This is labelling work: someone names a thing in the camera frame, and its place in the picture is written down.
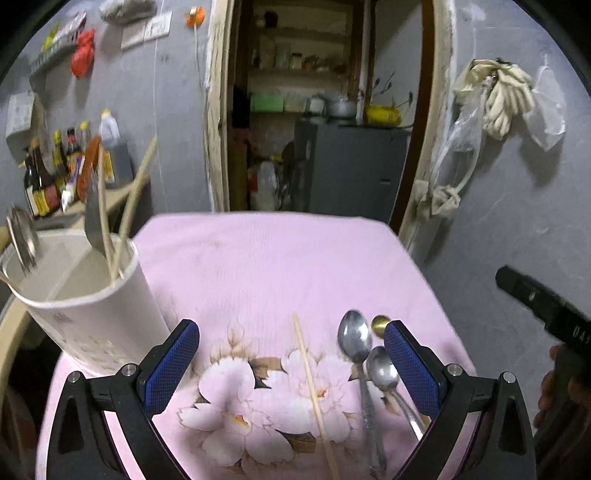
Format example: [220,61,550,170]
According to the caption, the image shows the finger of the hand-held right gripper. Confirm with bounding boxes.
[495,265,591,345]

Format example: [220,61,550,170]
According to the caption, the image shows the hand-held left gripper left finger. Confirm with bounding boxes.
[46,318,201,480]

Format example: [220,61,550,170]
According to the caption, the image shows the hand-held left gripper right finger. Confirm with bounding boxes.
[383,320,539,480]

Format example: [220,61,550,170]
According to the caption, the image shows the silver metal spoon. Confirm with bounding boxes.
[6,205,41,278]
[366,346,426,441]
[337,310,387,478]

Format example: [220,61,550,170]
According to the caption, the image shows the white plastic utensil holder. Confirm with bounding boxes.
[0,229,171,380]

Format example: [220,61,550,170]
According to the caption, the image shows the wooden chopstick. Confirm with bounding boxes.
[97,147,115,274]
[111,137,158,274]
[293,314,341,480]
[117,175,151,280]

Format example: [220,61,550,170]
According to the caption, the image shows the person's right hand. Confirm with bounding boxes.
[533,344,591,430]

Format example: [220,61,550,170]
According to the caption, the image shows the pink floral cloth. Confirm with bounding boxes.
[36,211,478,480]

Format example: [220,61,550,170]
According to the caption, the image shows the clear hanging plastic bag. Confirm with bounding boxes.
[523,54,567,152]

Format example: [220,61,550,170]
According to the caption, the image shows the crumpled clear plastic bag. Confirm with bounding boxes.
[438,91,481,154]

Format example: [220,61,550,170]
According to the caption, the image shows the white plastic bag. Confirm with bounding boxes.
[249,161,278,211]

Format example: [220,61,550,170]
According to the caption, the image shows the grey cabinet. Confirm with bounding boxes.
[294,119,413,216]

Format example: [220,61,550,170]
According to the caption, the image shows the cream rubber gloves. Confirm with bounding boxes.
[452,58,537,141]

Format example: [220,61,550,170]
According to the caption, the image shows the orange sauce bottle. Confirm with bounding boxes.
[76,135,103,202]

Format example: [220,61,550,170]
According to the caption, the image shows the oil jug with yellow cap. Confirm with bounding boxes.
[99,109,133,186]

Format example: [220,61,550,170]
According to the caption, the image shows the dark pump bottle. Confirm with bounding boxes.
[23,147,40,219]

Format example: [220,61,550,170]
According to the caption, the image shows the yellow bowl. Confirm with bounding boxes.
[365,104,402,127]

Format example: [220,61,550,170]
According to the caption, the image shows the metal cooking pot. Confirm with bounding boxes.
[325,95,358,119]

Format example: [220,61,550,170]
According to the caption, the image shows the green box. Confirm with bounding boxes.
[250,92,284,113]

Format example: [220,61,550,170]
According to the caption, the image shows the red plastic bag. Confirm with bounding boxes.
[70,28,97,79]

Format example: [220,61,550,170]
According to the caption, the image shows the wooden shelf cabinet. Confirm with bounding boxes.
[244,0,371,117]

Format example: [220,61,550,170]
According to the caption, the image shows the yellow-green snack packet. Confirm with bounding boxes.
[41,23,61,52]

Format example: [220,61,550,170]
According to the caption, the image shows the red snack packet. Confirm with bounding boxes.
[58,11,88,47]

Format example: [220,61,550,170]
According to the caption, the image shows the worn door frame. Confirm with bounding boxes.
[202,0,459,254]

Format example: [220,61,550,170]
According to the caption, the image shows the white wall box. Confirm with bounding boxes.
[5,91,38,140]

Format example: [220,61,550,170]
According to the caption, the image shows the white thin cable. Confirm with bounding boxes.
[193,25,206,90]

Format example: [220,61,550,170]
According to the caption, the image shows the grey wall shelf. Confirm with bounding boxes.
[30,39,80,89]

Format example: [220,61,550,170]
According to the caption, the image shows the white wall switch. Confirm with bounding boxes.
[120,22,149,51]

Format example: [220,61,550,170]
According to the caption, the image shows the white wall socket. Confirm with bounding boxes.
[145,11,173,42]

